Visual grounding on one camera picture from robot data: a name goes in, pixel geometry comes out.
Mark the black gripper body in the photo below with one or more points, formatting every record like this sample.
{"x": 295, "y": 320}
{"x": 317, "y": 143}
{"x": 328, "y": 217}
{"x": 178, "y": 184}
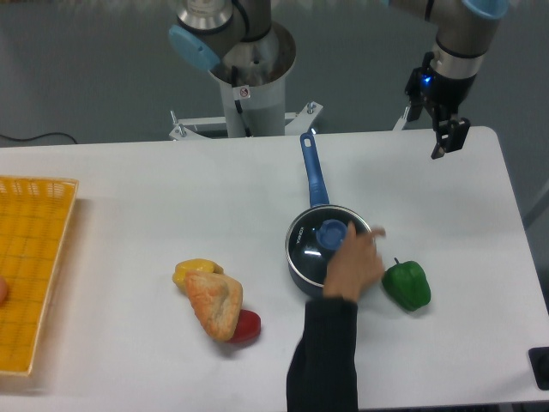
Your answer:
{"x": 441, "y": 83}

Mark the glass lid blue knob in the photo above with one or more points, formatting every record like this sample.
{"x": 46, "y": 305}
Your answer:
{"x": 312, "y": 240}

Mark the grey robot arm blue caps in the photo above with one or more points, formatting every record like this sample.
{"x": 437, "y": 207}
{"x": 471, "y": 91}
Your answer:
{"x": 464, "y": 28}

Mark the black sleeved forearm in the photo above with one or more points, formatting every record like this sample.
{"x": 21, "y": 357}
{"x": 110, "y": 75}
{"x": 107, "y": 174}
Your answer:
{"x": 322, "y": 374}

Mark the person's bare hand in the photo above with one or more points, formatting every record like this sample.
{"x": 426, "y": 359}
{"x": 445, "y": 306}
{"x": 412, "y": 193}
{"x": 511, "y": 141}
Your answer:
{"x": 356, "y": 265}

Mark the green bell pepper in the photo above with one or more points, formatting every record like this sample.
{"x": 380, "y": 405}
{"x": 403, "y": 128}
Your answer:
{"x": 407, "y": 285}

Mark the black device at table edge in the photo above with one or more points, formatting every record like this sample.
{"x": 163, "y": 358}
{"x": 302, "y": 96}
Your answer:
{"x": 539, "y": 360}

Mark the yellow bell pepper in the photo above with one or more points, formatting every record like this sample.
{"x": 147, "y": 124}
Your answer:
{"x": 199, "y": 265}

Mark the red bell pepper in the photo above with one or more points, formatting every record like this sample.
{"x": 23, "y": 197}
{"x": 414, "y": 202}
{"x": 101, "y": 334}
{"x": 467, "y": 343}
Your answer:
{"x": 248, "y": 327}

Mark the triangular baked pastry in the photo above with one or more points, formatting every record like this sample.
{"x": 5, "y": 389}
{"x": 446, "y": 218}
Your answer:
{"x": 216, "y": 300}

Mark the yellow woven basket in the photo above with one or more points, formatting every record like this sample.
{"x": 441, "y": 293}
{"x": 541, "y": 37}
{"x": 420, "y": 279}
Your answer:
{"x": 35, "y": 214}

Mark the blue saucepan with handle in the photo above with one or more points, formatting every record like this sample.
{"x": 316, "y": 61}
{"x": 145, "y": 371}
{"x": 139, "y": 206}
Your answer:
{"x": 318, "y": 194}

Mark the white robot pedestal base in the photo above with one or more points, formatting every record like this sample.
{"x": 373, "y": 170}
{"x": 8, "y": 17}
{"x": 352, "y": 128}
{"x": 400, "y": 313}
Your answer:
{"x": 252, "y": 79}

